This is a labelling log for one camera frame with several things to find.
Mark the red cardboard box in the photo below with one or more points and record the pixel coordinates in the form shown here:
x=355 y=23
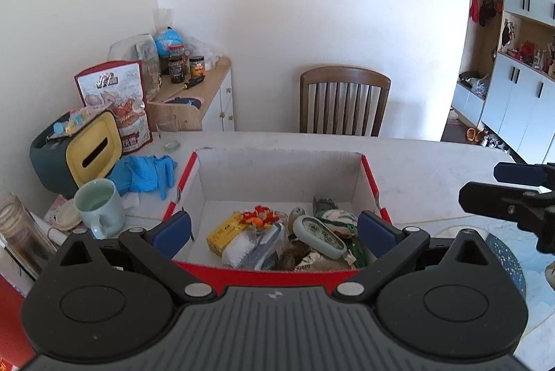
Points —
x=277 y=175

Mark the green tassel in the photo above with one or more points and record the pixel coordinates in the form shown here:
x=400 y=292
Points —
x=357 y=251

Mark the jar with orange label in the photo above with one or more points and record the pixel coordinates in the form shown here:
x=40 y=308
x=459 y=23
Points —
x=197 y=67

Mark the blue rubber gloves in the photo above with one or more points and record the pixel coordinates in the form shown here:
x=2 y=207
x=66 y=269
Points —
x=143 y=173

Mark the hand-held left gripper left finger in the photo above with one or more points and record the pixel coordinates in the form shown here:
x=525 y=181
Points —
x=173 y=230

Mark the yellow carton box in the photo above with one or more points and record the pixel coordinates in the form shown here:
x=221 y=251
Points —
x=223 y=232

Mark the black hanging bag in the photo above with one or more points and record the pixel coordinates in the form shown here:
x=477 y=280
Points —
x=488 y=11

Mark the white wardrobe cabinet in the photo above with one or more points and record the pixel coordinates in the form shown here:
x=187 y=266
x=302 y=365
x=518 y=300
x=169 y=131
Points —
x=516 y=63

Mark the blue globe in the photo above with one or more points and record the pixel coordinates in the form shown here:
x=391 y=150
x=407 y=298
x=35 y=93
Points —
x=168 y=42

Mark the clear drinking glass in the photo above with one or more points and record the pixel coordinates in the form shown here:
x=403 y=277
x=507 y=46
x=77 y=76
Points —
x=167 y=132

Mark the dark jar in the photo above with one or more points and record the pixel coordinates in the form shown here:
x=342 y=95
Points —
x=176 y=69

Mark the green embroidered face pouch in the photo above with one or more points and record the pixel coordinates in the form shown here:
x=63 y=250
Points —
x=340 y=219

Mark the yellow and green tissue box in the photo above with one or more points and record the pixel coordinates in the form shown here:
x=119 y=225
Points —
x=86 y=154

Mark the large glass jar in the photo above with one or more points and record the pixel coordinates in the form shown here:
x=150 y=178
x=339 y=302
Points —
x=134 y=63

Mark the clear bag of white pieces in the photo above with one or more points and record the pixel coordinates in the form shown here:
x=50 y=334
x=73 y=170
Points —
x=240 y=249

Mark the grey-green oval case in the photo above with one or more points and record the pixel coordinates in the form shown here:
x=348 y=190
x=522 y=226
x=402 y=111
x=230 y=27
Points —
x=318 y=234

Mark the white sideboard with wooden top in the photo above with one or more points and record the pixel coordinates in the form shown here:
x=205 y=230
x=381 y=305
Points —
x=217 y=102

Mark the row of shoes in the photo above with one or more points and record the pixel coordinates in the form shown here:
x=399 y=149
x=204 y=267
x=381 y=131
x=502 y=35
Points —
x=483 y=136

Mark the pale green mug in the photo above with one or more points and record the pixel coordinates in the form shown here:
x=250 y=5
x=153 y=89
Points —
x=99 y=206

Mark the white and blue pouch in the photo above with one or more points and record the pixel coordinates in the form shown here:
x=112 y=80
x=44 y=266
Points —
x=269 y=247

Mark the red and white food bag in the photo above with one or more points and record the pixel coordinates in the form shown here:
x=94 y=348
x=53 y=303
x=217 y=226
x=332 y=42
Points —
x=115 y=106

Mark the red hanging bag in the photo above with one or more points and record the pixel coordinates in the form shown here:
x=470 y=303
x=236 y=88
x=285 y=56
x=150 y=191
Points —
x=474 y=8

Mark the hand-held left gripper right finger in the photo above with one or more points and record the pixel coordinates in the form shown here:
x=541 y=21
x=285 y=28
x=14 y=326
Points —
x=376 y=233

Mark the wooden slat-back chair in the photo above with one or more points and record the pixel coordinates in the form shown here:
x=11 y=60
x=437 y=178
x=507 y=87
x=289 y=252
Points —
x=344 y=93

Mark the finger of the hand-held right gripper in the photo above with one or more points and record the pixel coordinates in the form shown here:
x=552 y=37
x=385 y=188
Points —
x=520 y=173
x=503 y=199

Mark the dark blue pad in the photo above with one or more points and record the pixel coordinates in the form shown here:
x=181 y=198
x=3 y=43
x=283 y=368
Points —
x=184 y=102

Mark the clear plastic bags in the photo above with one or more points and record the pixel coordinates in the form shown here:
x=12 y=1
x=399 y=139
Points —
x=201 y=50

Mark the orange and red toy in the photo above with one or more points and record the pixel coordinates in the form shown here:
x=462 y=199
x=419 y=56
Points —
x=259 y=217

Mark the clear tumbler bottle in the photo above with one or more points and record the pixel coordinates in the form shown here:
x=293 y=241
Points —
x=21 y=232

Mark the black flashlight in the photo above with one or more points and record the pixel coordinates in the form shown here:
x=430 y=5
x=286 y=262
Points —
x=193 y=81

